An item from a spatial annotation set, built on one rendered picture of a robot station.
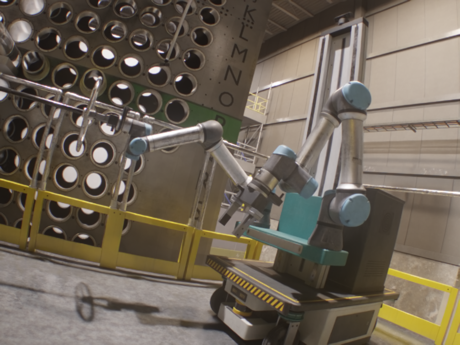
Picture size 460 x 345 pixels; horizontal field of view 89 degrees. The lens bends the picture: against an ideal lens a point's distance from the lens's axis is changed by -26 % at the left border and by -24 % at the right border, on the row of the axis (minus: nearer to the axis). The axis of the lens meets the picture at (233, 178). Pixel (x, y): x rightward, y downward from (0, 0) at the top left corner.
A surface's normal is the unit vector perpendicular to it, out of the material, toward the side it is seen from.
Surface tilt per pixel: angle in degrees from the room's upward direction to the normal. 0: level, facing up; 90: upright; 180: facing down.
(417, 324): 90
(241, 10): 90
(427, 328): 90
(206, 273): 90
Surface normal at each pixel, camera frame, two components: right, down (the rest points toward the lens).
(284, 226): -0.83, -0.24
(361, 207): 0.11, 0.09
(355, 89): 0.14, -0.18
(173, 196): 0.47, 0.05
